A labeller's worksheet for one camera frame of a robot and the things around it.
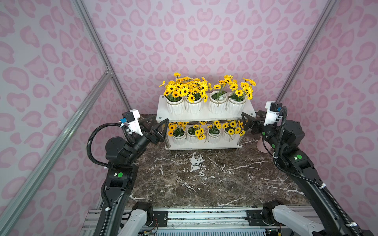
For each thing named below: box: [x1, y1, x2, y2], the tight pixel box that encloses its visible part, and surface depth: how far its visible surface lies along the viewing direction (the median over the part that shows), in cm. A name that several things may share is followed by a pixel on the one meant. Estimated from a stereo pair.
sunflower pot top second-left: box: [181, 76, 213, 115], surface depth 67 cm
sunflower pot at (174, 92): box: [158, 72, 187, 116], surface depth 69 cm
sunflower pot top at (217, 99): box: [208, 74, 236, 115], surface depth 71 cm
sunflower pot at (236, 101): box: [226, 77, 257, 116], surface depth 69 cm
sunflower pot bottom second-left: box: [186, 124, 206, 144], surface depth 90 cm
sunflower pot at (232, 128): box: [221, 119, 246, 142], surface depth 89 cm
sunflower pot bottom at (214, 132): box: [207, 120, 222, 145], surface depth 92 cm
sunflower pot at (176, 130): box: [167, 121, 189, 146], surface depth 92 cm
